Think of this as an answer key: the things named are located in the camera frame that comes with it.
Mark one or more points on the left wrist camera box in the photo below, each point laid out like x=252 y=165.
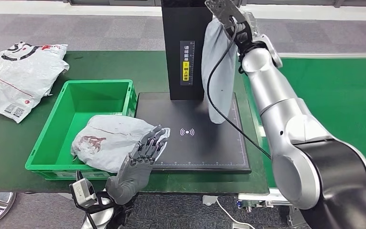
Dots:
x=83 y=191

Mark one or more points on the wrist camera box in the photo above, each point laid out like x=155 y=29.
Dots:
x=224 y=11
x=83 y=191

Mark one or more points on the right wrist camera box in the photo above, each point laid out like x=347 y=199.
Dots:
x=224 y=11

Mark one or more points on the plain grey parcel bag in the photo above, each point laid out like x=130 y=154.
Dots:
x=221 y=79

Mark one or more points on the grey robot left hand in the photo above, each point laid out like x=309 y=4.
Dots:
x=132 y=177

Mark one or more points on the black yellow label sticker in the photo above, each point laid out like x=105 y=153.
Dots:
x=186 y=71

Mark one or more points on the white parcel bag black print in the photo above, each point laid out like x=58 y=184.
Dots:
x=18 y=79

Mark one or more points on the grey parcel bag red print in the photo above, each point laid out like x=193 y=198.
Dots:
x=113 y=139

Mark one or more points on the white bracket block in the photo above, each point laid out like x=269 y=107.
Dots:
x=209 y=200

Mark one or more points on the black inbound scanner machine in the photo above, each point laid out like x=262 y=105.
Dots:
x=186 y=148

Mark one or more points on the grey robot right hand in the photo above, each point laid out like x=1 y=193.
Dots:
x=251 y=25

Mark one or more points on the green plastic crate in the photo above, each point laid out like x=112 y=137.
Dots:
x=85 y=98

